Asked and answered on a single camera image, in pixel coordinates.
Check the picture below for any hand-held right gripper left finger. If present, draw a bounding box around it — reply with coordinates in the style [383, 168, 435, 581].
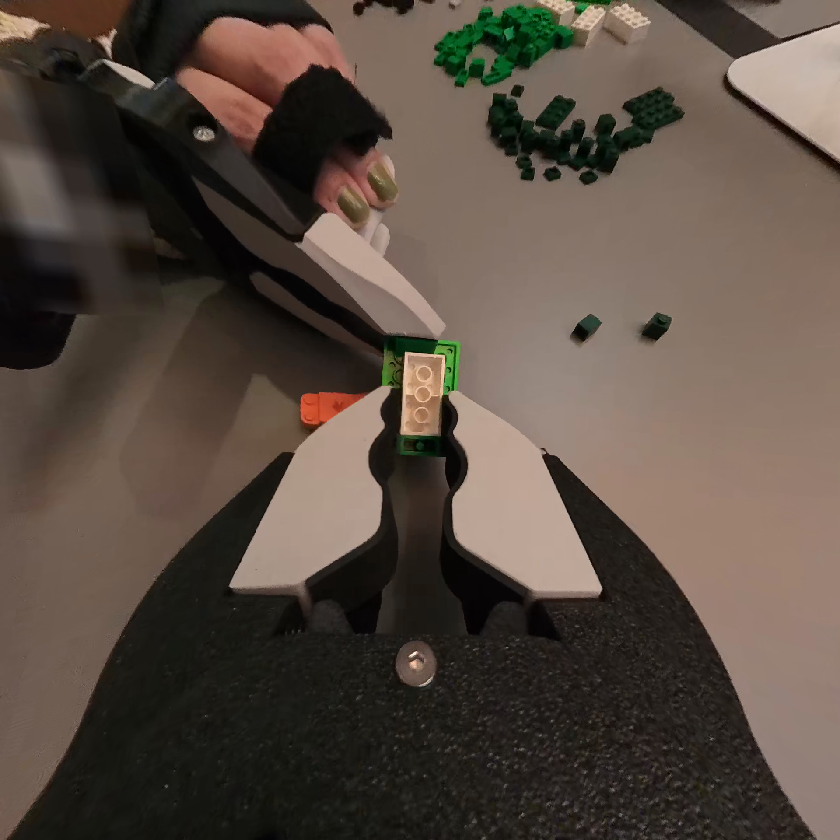
[228, 386, 401, 634]

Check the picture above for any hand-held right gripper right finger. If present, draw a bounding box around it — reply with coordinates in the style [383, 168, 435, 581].
[441, 391, 603, 634]

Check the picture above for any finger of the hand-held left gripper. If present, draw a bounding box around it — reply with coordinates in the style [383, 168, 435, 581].
[297, 211, 448, 340]
[248, 259, 395, 358]

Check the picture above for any green and white lego assembly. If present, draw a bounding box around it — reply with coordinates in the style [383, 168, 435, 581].
[381, 336, 462, 457]

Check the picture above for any person's left forearm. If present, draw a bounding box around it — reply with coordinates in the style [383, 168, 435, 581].
[108, 0, 334, 83]

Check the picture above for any orange lego brick separator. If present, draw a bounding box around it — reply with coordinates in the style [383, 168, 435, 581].
[301, 392, 370, 431]

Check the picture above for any person's left hand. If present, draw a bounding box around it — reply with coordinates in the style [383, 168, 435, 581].
[176, 16, 400, 231]

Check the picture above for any pile of dark green bricks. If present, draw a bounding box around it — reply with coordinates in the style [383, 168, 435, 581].
[487, 85, 685, 185]

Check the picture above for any pile of bright green bricks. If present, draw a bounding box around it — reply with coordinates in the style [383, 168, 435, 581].
[433, 5, 577, 88]

